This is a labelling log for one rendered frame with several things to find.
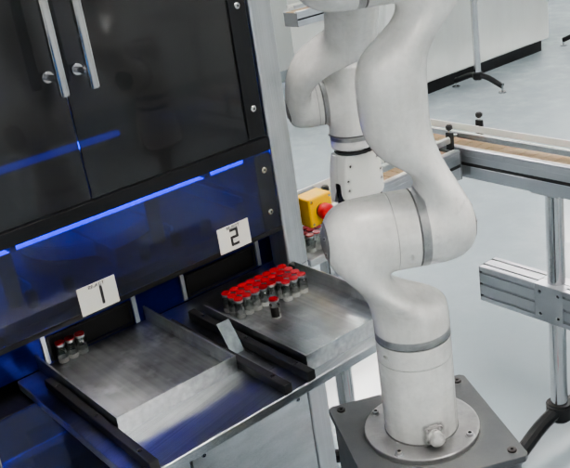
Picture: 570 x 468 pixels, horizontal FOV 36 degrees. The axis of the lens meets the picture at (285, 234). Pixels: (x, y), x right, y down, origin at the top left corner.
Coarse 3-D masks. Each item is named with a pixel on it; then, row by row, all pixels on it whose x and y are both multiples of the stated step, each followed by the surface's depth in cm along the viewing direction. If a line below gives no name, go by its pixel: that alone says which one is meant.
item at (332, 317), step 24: (312, 288) 196; (336, 288) 193; (216, 312) 185; (264, 312) 189; (288, 312) 187; (312, 312) 185; (336, 312) 184; (360, 312) 182; (264, 336) 173; (288, 336) 177; (312, 336) 176; (336, 336) 175; (360, 336) 171; (312, 360) 164
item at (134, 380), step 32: (160, 320) 188; (96, 352) 183; (128, 352) 181; (160, 352) 179; (192, 352) 177; (224, 352) 169; (64, 384) 170; (96, 384) 171; (128, 384) 169; (160, 384) 167; (192, 384) 162; (128, 416) 154
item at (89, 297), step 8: (104, 280) 175; (112, 280) 177; (88, 288) 173; (96, 288) 174; (104, 288) 176; (112, 288) 177; (80, 296) 173; (88, 296) 174; (96, 296) 175; (104, 296) 176; (112, 296) 177; (80, 304) 173; (88, 304) 174; (96, 304) 175; (104, 304) 176; (88, 312) 175
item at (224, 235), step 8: (232, 224) 193; (240, 224) 194; (248, 224) 195; (216, 232) 191; (224, 232) 192; (232, 232) 193; (240, 232) 195; (248, 232) 196; (224, 240) 192; (240, 240) 195; (248, 240) 196; (224, 248) 193; (232, 248) 194
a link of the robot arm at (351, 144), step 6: (330, 138) 161; (336, 138) 159; (342, 138) 158; (348, 138) 158; (354, 138) 158; (360, 138) 158; (330, 144) 162; (336, 144) 160; (342, 144) 159; (348, 144) 158; (354, 144) 158; (360, 144) 158; (366, 144) 159; (342, 150) 161; (348, 150) 160; (354, 150) 160
